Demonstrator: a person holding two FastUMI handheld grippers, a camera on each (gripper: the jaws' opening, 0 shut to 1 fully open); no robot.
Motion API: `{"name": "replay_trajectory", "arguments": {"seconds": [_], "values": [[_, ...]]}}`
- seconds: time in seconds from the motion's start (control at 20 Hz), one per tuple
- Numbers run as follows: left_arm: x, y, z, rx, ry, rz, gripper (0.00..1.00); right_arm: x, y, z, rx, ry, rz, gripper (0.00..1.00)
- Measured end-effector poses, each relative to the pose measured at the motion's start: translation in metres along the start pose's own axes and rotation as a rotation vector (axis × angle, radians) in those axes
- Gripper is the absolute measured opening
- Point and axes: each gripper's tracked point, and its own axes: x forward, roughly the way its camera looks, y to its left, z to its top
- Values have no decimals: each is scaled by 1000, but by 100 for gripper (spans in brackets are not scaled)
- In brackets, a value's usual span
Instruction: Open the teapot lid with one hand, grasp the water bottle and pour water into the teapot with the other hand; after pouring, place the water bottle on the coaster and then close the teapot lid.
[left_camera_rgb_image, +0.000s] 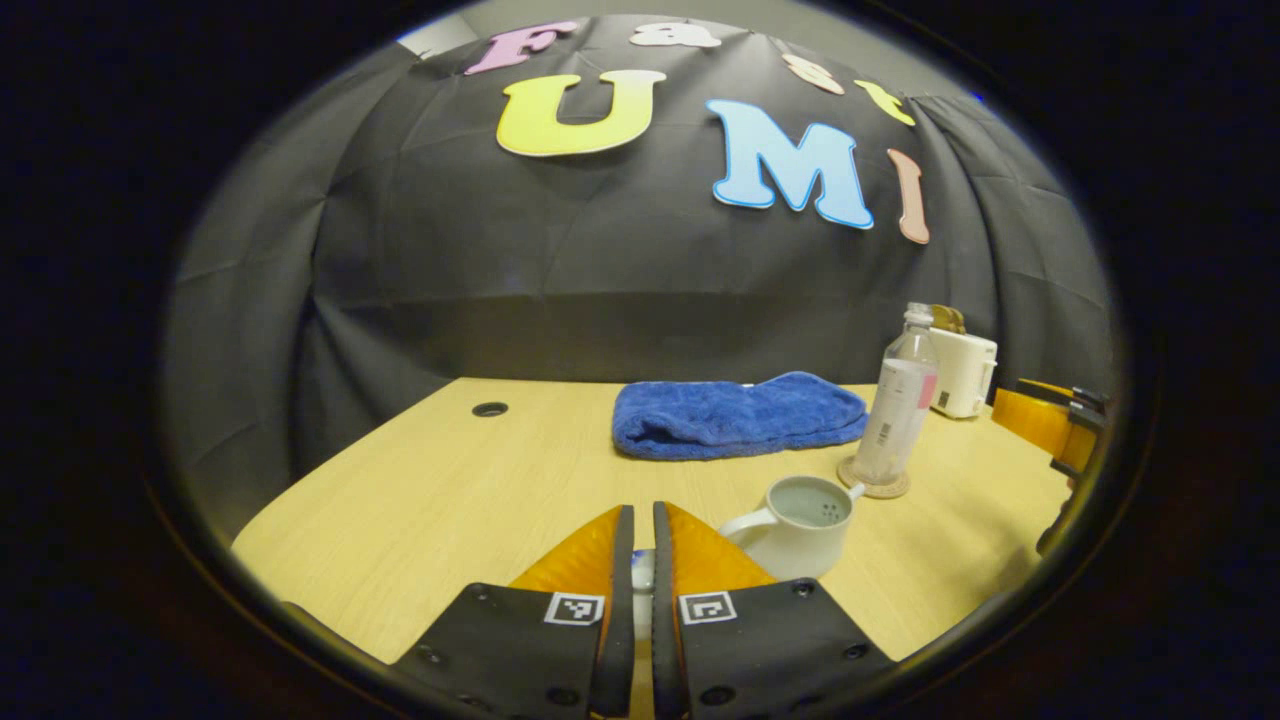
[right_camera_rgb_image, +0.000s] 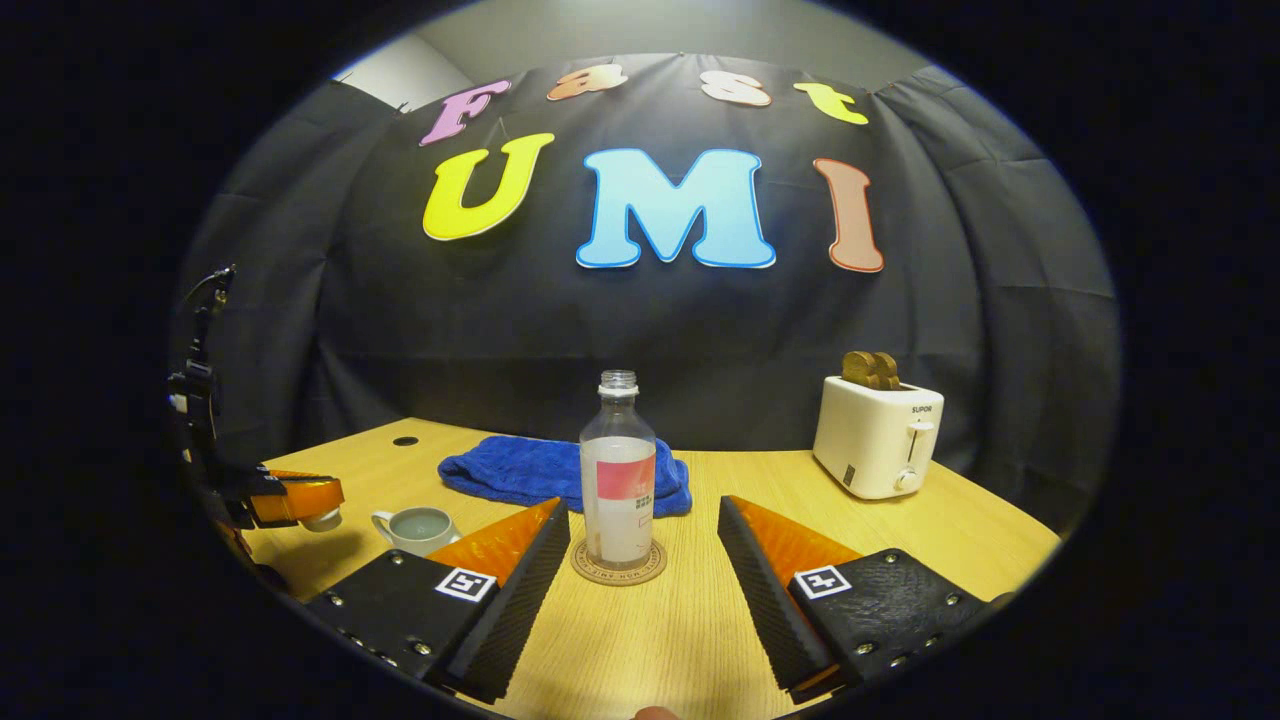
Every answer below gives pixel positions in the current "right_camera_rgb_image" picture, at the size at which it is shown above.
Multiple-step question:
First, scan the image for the round wooden coaster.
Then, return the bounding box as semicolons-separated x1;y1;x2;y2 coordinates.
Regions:
570;537;668;587

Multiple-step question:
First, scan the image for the clear plastic water bottle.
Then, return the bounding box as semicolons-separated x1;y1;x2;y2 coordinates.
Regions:
579;370;658;571

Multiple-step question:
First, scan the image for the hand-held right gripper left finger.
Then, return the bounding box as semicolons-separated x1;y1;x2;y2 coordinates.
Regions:
305;497;571;704

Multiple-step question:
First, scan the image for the white ceramic teacup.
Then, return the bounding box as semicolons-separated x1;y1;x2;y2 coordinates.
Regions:
371;506;463;558

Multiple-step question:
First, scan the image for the white toaster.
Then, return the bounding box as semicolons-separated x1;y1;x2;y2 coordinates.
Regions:
812;375;945;501

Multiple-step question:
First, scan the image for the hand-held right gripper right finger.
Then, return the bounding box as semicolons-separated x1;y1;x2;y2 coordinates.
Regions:
717;495;1016;704

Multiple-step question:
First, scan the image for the black backdrop cloth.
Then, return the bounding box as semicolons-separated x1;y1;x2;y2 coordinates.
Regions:
175;52;1121;531

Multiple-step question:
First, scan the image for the blue towel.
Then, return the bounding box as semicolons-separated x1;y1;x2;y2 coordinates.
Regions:
437;435;693;518

